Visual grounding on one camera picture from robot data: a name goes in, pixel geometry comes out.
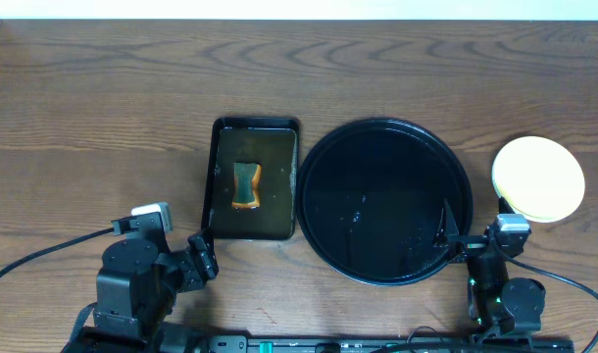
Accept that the pale green plate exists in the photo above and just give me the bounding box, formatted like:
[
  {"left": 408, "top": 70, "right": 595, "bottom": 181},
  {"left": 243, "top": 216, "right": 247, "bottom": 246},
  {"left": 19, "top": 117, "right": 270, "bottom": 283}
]
[{"left": 493, "top": 184, "right": 556, "bottom": 224}]

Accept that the yellow plate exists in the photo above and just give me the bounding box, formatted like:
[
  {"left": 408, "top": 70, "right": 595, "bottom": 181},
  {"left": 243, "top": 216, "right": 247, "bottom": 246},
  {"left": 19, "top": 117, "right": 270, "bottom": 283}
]
[{"left": 491, "top": 136, "right": 585, "bottom": 222}]

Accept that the orange green scrub sponge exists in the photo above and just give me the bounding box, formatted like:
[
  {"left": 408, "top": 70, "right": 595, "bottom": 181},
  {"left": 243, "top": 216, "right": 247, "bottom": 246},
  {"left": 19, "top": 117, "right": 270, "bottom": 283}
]
[{"left": 231, "top": 163, "right": 262, "bottom": 209}]

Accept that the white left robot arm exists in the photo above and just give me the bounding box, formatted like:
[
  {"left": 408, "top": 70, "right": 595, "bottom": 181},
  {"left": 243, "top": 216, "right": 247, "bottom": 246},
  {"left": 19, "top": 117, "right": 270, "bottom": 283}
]
[{"left": 63, "top": 231, "right": 219, "bottom": 352}]

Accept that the black round tray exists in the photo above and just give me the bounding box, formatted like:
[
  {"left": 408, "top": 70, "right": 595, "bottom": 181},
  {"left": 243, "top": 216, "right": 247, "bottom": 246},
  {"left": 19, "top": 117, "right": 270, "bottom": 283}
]
[{"left": 296, "top": 118, "right": 473, "bottom": 285}]

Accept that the black rectangular water tray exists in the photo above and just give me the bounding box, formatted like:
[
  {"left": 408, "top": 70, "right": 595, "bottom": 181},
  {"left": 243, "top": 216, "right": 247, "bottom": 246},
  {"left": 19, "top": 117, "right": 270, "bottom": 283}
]
[{"left": 201, "top": 117, "right": 299, "bottom": 240}]

